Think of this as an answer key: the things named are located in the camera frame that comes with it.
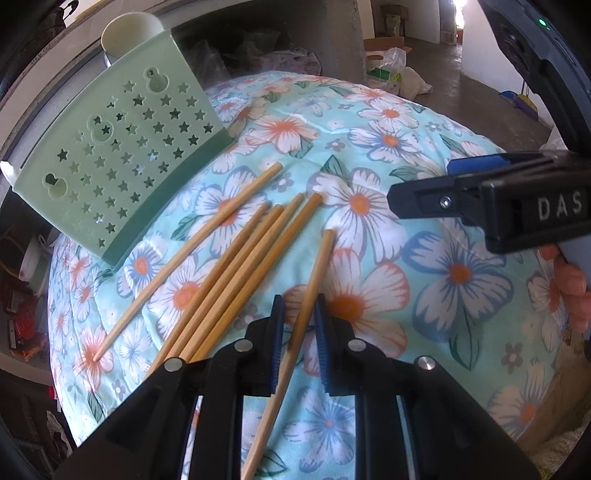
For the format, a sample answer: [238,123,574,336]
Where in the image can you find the wooden chopstick six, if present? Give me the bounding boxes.
[242,229,335,480]

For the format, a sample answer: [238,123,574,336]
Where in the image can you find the wooden chopstick four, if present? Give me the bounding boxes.
[167,193,304,361]

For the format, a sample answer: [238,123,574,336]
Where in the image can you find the wooden chopstick five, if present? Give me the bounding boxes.
[189,193,322,361]

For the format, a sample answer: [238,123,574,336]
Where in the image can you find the wooden chopstick two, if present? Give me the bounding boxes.
[146,201,270,376]

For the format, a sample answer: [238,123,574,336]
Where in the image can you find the wooden chopstick one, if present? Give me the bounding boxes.
[91,161,284,363]

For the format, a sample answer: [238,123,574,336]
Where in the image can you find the green plastic utensil caddy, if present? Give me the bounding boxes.
[1,30,231,267]

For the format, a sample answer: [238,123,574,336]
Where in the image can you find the wooden chopstick three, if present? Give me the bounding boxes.
[158,205,284,366]

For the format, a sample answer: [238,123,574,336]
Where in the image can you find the person's right hand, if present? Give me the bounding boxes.
[539,244,591,333]

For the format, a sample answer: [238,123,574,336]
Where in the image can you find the white plastic bag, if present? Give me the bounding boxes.
[367,47,433,100]

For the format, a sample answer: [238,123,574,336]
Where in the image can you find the floral turquoise table cloth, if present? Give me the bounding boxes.
[45,71,574,480]

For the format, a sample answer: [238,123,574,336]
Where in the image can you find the white ceramic soup spoon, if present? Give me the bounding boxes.
[100,12,164,63]

